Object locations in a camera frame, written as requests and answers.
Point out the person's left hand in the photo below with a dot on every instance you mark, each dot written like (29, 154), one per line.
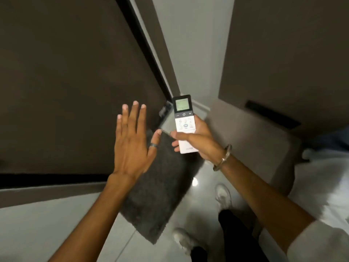
(131, 154)

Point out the person's right hand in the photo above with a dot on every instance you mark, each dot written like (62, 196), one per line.
(208, 145)

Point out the person's right thumb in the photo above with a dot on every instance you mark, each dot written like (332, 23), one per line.
(184, 136)

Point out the person's left little finger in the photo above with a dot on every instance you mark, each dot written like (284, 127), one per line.
(119, 128)

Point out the person's left thumb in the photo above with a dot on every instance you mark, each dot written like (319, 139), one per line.
(154, 140)

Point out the person's left middle finger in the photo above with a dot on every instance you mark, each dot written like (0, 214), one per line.
(134, 118)

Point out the white remote control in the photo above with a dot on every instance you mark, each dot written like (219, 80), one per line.
(184, 117)

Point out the person's right forearm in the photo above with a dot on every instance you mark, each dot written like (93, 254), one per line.
(261, 199)

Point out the person's left forearm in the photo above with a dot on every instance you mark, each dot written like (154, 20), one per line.
(90, 223)

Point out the dark door latch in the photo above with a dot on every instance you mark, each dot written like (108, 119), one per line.
(165, 110)

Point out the dark grey floor mat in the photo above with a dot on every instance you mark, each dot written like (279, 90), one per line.
(160, 188)

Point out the dark brown wardrobe door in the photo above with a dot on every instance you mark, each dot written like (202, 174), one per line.
(68, 84)

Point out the white shoe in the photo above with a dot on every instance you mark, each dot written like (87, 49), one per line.
(186, 240)
(223, 196)

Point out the black trousers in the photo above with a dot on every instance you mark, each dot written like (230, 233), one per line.
(240, 240)

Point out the dark brown panel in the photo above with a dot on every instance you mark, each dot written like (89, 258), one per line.
(289, 51)

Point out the blue cloth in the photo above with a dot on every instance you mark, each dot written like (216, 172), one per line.
(332, 139)

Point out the white bedding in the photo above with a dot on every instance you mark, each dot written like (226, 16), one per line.
(324, 185)

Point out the white shirt sleeve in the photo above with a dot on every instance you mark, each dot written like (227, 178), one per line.
(319, 242)

